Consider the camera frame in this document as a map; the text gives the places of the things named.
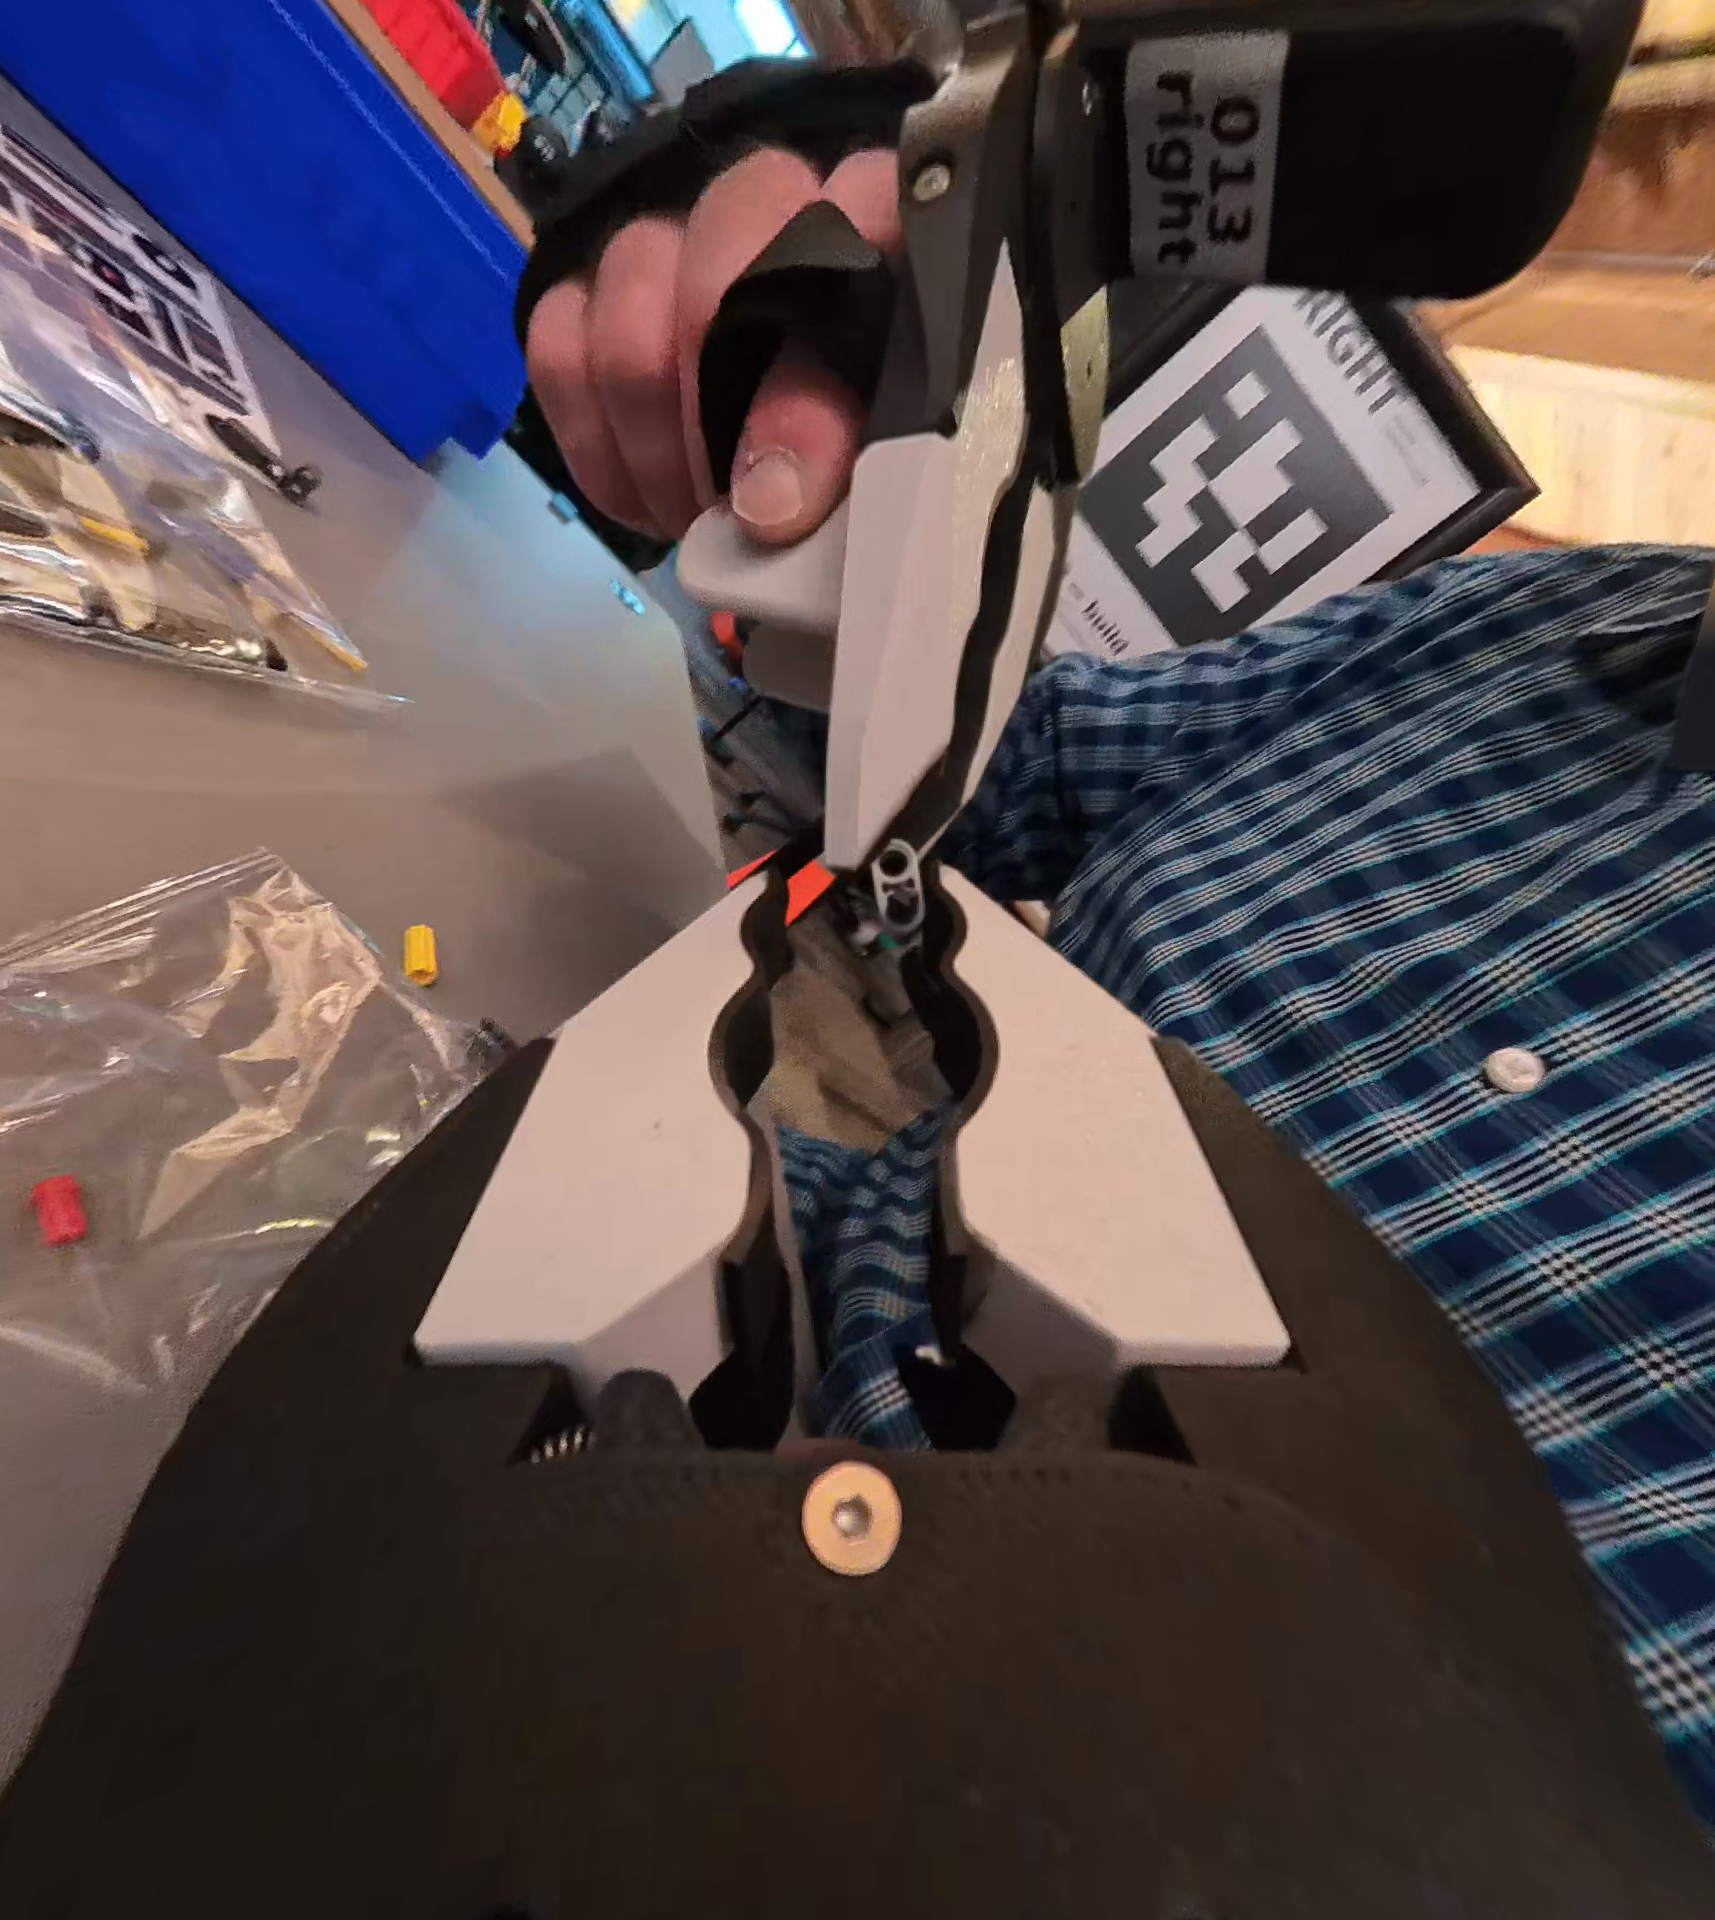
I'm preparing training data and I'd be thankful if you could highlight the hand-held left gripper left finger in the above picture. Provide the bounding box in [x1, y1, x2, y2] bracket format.
[413, 873, 809, 1451]

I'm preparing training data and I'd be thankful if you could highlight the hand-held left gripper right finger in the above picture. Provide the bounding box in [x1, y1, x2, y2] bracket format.
[921, 865, 1303, 1451]

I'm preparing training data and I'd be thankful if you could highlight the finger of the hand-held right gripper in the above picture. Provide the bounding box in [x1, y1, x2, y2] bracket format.
[819, 240, 1027, 871]
[917, 480, 1087, 871]

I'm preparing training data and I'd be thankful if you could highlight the small clear plastic bag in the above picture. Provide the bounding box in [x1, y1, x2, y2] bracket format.
[0, 851, 505, 1389]

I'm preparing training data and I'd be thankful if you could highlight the large clear lego parts bag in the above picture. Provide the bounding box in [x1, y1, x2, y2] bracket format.
[0, 180, 415, 719]

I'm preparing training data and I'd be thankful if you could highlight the person's right hand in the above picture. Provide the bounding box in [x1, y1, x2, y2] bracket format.
[511, 59, 937, 549]

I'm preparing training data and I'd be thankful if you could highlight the black framed marker sign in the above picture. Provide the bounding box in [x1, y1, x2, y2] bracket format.
[1039, 282, 1542, 662]

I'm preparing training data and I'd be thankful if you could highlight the orange traffic cone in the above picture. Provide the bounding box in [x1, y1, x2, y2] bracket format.
[725, 848, 837, 929]

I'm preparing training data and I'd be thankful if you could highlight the person's plaid shirt torso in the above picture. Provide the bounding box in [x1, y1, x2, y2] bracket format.
[779, 541, 1715, 1920]

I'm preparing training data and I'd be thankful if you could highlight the blue plastic parts bin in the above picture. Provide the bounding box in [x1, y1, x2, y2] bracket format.
[0, 0, 531, 463]

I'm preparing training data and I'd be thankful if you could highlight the red plastic bin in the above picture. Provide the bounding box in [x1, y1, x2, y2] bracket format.
[361, 0, 505, 107]

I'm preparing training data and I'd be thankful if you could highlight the white sticker sheet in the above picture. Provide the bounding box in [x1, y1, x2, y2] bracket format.
[0, 29, 325, 504]

